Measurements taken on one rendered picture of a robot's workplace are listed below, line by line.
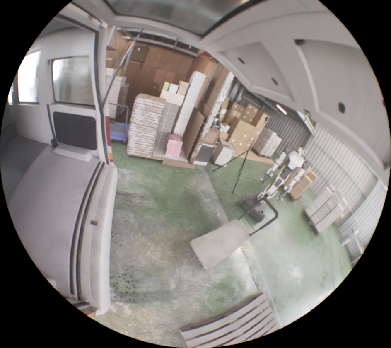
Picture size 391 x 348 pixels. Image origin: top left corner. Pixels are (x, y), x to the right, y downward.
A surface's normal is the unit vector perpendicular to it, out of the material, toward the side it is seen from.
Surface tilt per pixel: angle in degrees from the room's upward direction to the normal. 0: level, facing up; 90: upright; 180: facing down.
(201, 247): 0
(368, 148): 74
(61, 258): 0
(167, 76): 90
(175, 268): 0
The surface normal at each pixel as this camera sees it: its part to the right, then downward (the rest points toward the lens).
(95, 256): 0.36, -0.80
